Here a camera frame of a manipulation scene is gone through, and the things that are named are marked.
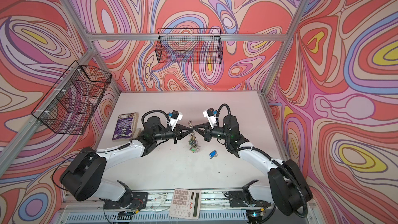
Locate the back wire basket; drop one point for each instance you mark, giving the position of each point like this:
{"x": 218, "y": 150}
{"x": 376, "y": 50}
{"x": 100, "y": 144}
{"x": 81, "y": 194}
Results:
{"x": 189, "y": 45}

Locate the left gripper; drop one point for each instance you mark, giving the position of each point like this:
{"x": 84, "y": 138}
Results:
{"x": 179, "y": 135}

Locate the wire basket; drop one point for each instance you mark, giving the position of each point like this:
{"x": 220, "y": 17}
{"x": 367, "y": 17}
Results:
{"x": 189, "y": 45}
{"x": 68, "y": 107}

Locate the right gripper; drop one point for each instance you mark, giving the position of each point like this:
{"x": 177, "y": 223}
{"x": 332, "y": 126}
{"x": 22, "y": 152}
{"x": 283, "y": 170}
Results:
{"x": 207, "y": 134}

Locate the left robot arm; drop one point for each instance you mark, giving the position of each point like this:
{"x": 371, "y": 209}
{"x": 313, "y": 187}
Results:
{"x": 83, "y": 178}

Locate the round keyring disc with keys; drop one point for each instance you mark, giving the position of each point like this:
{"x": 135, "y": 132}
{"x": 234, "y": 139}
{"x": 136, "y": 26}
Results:
{"x": 193, "y": 142}

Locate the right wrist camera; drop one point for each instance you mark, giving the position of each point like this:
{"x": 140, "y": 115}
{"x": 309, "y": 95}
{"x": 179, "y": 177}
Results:
{"x": 211, "y": 116}

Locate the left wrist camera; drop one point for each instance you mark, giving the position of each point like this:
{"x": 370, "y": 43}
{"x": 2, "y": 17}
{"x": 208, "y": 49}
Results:
{"x": 174, "y": 117}

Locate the small white label card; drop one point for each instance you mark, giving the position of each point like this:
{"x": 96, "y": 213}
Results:
{"x": 160, "y": 198}

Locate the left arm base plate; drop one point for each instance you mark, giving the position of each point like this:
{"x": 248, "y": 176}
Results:
{"x": 135, "y": 200}

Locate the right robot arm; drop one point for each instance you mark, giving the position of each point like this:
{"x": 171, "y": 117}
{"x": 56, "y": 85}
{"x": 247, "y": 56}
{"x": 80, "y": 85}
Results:
{"x": 287, "y": 188}

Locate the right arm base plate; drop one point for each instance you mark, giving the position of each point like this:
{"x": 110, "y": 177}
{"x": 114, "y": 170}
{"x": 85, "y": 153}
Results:
{"x": 240, "y": 198}

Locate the blue tag key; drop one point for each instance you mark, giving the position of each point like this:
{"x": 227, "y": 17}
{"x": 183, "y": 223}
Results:
{"x": 213, "y": 154}

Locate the white pink calculator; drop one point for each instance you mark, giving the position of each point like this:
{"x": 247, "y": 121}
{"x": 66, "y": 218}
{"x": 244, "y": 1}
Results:
{"x": 186, "y": 204}

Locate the purple book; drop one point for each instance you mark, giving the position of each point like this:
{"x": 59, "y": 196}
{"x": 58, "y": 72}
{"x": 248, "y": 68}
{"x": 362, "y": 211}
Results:
{"x": 125, "y": 126}

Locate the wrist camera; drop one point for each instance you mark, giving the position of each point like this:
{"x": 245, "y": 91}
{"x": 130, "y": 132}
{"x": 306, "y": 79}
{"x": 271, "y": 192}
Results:
{"x": 211, "y": 116}
{"x": 174, "y": 117}

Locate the left wire basket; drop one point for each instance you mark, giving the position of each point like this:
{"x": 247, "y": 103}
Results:
{"x": 68, "y": 107}

